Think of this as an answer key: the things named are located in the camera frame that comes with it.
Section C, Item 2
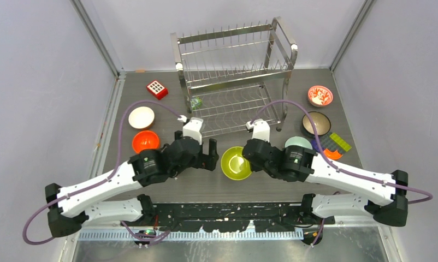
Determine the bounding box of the yellow bowl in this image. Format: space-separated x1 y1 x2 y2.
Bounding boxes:
220 146 252 181

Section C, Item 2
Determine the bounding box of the orange bowl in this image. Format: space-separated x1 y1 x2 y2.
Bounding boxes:
132 130 160 146
132 144 159 154

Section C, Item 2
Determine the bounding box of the dark blue bowl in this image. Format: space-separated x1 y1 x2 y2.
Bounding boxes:
300 111 332 138

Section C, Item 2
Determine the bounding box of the steel two-tier dish rack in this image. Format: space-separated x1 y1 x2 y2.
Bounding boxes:
170 16 298 137

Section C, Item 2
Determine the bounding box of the red white patterned bowl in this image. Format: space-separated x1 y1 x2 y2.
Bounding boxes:
307 86 334 107

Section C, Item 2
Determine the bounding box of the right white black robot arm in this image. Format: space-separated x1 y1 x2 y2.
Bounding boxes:
242 139 408 227

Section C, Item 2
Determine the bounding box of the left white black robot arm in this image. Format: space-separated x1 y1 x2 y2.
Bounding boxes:
45 131 218 237

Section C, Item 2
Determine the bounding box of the small green patterned object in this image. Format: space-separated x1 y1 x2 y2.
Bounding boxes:
190 97 203 111

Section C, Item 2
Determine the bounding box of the purple brick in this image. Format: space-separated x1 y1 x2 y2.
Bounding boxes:
311 140 319 152

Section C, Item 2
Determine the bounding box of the white bowl brown outside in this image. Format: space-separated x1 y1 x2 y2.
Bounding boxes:
128 106 155 129

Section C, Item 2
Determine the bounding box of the grey building block plate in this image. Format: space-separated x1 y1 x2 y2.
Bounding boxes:
318 132 346 154

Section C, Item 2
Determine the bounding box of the red white grid block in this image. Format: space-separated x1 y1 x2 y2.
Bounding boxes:
146 80 169 100

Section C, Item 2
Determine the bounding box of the orange curved toy piece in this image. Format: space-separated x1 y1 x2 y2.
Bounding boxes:
323 148 343 160

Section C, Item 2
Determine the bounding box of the lime green brick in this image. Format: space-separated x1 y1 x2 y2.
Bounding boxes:
329 133 352 152

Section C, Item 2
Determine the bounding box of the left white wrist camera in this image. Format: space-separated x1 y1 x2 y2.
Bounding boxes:
177 115 204 145

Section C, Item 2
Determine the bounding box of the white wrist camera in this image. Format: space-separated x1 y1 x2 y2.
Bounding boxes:
246 119 270 142
177 115 204 145

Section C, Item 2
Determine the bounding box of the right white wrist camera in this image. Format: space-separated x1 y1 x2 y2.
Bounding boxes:
246 119 270 142

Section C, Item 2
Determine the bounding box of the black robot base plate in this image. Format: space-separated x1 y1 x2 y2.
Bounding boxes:
132 202 335 233

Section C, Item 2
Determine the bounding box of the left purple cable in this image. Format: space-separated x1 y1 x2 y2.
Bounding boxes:
22 100 187 247

